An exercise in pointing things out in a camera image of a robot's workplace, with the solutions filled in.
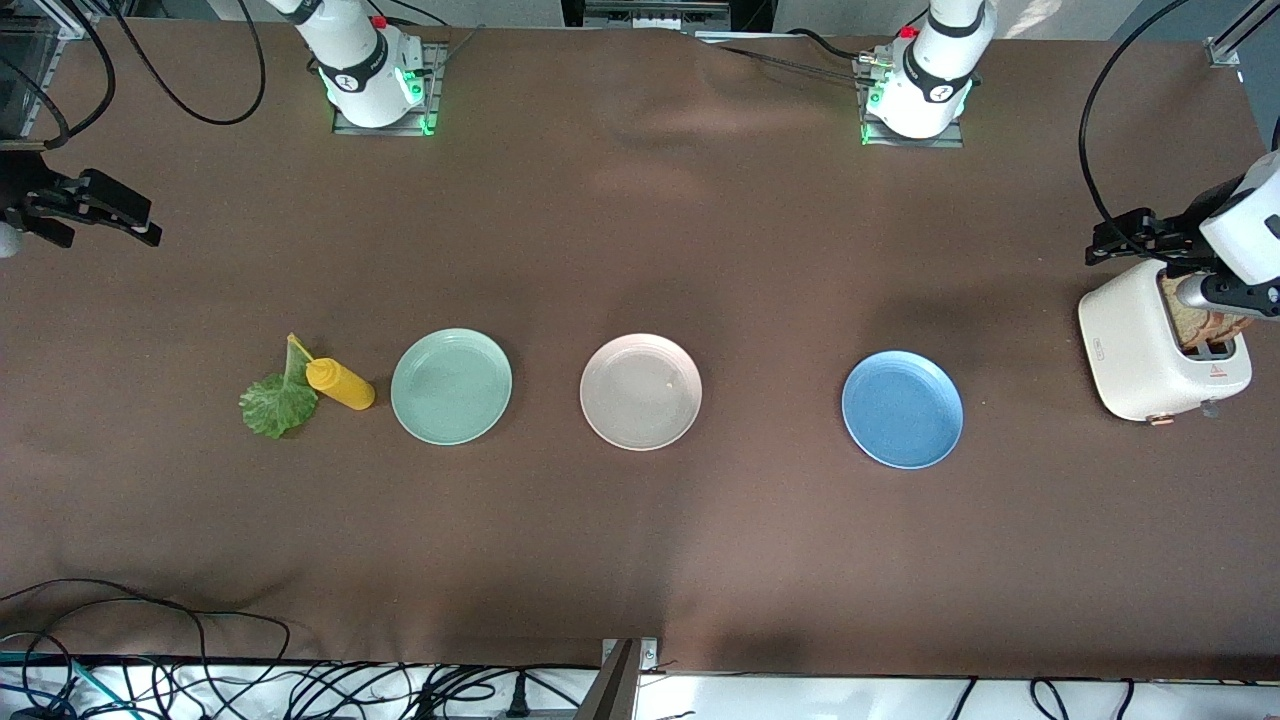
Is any aluminium frame profile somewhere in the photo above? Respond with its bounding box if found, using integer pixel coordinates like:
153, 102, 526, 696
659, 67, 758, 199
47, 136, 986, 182
20, 0, 111, 41
1205, 0, 1280, 69

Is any teal cable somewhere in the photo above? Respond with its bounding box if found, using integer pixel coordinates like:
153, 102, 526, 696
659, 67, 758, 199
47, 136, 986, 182
0, 650, 136, 717

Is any clear plastic box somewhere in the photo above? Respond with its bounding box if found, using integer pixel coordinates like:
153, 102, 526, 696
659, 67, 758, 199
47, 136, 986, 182
0, 18, 63, 141

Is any dark metal equipment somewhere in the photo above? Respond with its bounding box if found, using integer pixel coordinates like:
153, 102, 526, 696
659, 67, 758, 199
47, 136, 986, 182
560, 0, 777, 33

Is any silver metal bracket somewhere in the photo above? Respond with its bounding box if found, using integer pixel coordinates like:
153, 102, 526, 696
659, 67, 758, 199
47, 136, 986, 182
600, 637, 659, 673

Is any yellow squeeze bottle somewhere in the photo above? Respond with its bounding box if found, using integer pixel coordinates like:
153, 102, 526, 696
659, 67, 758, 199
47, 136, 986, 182
287, 333, 377, 412

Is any white toaster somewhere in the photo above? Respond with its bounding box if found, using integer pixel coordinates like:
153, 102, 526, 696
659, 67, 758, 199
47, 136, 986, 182
1078, 256, 1254, 426

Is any mint green plate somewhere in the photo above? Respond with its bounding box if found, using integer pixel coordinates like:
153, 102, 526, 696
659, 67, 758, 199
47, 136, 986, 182
390, 328, 514, 447

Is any black base cable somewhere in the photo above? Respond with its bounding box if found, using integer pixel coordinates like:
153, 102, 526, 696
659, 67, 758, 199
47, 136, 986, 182
715, 28, 901, 86

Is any dark metal post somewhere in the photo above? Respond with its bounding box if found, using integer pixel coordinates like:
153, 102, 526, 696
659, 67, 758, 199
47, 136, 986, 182
572, 640, 638, 720

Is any brown table cloth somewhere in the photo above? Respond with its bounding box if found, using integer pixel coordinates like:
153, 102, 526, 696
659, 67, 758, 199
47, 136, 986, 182
0, 18, 1280, 683

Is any green lettuce leaf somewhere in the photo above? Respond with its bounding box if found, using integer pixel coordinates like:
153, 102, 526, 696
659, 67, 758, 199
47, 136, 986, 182
238, 340, 321, 440

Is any blue plate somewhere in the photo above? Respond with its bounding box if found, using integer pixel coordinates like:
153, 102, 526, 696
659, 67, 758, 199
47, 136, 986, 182
841, 350, 965, 471

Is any long black looped cable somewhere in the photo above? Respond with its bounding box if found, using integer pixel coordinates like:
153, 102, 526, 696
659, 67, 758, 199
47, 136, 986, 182
0, 578, 292, 693

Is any beige plate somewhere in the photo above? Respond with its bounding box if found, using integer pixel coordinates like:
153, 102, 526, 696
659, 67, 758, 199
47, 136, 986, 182
579, 333, 703, 452

